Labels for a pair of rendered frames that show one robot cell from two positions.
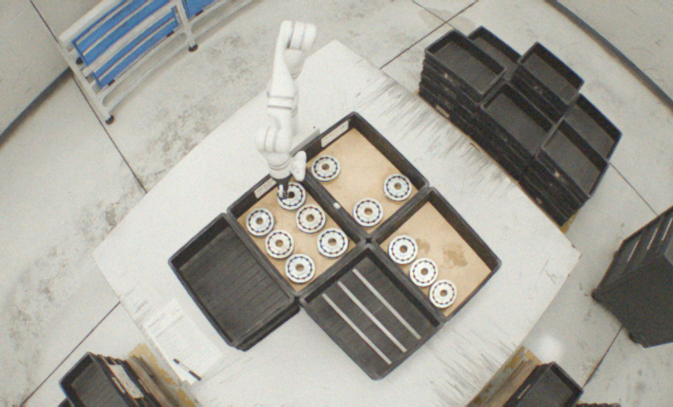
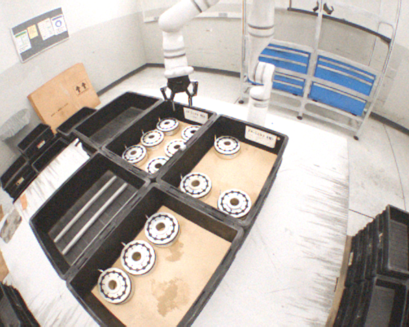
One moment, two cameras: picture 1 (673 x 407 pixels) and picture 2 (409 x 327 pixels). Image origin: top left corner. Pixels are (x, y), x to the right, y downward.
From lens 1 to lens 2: 134 cm
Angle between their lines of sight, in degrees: 41
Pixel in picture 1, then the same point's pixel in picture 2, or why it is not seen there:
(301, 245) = (156, 153)
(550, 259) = not seen: outside the picture
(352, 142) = (264, 158)
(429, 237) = (188, 257)
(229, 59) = not seen: hidden behind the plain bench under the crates
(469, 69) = (397, 250)
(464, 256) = (173, 310)
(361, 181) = (229, 175)
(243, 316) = (100, 140)
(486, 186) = (295, 317)
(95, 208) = not seen: hidden behind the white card
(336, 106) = (296, 156)
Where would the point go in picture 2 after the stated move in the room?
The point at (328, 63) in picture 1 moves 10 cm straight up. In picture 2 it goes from (326, 141) to (332, 127)
